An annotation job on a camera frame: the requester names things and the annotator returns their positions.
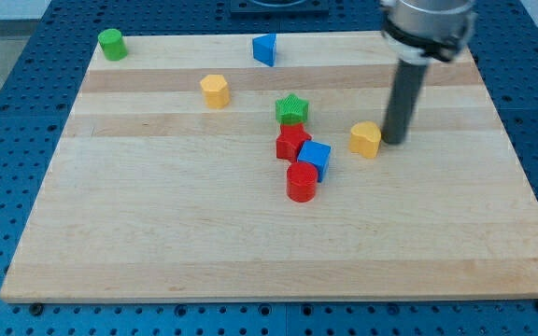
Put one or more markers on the wooden board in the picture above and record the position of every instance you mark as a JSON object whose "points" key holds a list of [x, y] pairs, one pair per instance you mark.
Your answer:
{"points": [[151, 196]]}

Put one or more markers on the red star block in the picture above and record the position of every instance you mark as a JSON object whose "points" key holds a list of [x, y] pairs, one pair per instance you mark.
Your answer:
{"points": [[290, 141]]}

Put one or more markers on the red cylinder block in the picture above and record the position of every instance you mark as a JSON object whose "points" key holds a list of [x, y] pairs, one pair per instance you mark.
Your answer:
{"points": [[302, 178]]}

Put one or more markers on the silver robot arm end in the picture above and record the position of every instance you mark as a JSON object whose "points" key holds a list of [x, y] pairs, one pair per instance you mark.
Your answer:
{"points": [[423, 30]]}

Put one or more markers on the blue triangle block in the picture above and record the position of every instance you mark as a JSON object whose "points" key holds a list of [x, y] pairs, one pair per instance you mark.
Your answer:
{"points": [[264, 49]]}

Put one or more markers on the green cylinder block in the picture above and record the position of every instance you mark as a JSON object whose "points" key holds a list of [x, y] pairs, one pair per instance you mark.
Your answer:
{"points": [[112, 44]]}

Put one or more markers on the blue cube block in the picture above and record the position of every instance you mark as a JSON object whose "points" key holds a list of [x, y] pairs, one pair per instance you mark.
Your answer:
{"points": [[318, 155]]}

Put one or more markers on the green star block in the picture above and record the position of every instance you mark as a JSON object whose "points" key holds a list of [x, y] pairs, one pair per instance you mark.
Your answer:
{"points": [[291, 110]]}

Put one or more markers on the yellow hexagon block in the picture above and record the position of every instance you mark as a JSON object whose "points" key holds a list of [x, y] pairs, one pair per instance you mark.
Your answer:
{"points": [[216, 91]]}

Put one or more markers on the yellow heart block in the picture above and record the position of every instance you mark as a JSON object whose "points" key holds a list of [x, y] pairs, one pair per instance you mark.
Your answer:
{"points": [[365, 139]]}

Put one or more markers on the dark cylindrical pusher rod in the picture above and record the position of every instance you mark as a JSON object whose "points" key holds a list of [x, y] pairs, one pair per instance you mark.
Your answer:
{"points": [[407, 82]]}

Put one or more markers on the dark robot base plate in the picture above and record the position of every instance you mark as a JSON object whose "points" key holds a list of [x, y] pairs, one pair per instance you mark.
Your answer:
{"points": [[277, 7]]}

